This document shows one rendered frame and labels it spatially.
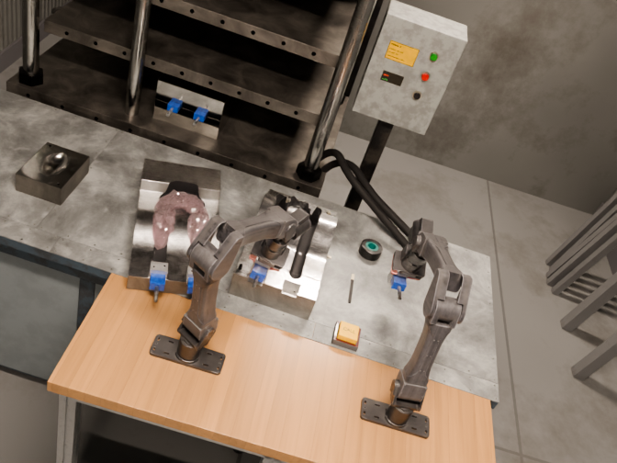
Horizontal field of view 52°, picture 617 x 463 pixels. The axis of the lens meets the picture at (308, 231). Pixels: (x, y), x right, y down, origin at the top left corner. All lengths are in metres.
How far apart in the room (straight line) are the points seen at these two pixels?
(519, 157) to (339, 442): 3.22
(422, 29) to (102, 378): 1.55
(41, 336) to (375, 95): 1.49
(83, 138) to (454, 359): 1.52
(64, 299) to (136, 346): 0.50
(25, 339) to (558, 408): 2.41
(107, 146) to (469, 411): 1.54
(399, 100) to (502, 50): 1.87
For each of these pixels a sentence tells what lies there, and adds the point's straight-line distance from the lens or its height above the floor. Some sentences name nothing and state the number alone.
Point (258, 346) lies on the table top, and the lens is 1.87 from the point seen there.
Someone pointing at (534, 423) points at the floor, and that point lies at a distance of 3.27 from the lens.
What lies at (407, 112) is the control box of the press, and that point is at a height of 1.14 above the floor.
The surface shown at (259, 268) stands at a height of 0.95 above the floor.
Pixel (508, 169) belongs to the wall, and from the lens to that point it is 4.69.
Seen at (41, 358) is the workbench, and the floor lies 0.19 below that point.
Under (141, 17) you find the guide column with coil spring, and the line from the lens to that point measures 2.48.
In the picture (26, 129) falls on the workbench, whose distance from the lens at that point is 2.51.
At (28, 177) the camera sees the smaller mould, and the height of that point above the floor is 0.87.
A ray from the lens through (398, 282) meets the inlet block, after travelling 2.02.
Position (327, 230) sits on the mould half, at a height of 0.93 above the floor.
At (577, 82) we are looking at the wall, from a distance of 4.44.
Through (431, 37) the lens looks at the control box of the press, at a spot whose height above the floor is 1.44.
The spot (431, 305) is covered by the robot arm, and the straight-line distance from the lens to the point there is 1.62.
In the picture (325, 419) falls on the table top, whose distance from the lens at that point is 1.79.
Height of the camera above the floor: 2.23
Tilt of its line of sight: 39 degrees down
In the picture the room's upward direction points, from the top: 20 degrees clockwise
